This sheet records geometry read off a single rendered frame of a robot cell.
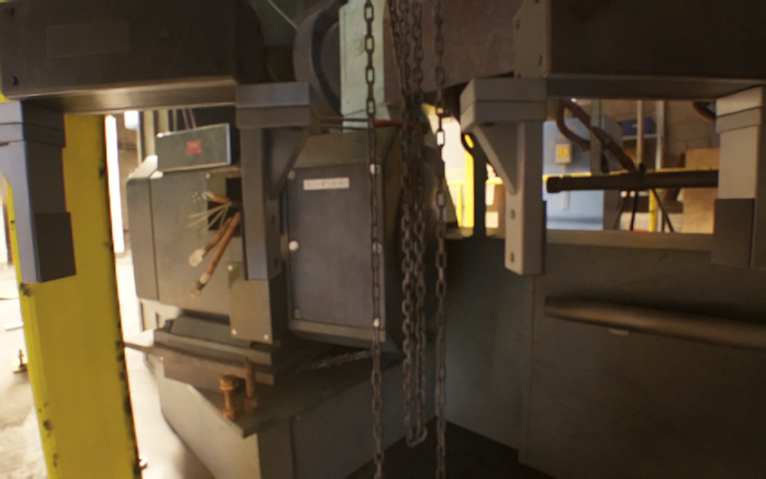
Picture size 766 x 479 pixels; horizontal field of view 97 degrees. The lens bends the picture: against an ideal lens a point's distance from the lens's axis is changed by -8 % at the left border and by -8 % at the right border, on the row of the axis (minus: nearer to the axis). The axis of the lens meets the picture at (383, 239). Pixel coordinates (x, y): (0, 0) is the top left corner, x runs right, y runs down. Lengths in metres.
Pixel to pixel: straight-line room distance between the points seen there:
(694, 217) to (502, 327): 2.85
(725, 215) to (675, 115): 5.57
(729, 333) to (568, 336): 0.32
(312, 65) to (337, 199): 0.93
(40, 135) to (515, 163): 0.27
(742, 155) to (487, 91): 0.16
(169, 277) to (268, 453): 0.47
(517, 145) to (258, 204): 0.14
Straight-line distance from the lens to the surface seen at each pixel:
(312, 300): 0.74
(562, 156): 3.60
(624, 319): 0.84
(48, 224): 0.28
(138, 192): 1.10
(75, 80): 0.25
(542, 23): 0.22
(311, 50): 1.56
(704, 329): 0.83
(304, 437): 0.95
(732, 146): 0.30
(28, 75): 0.27
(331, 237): 0.69
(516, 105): 0.21
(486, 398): 1.20
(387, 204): 0.65
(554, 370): 1.02
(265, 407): 0.85
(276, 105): 0.20
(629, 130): 5.38
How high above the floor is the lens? 0.69
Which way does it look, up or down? 5 degrees down
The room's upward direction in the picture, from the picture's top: 1 degrees counter-clockwise
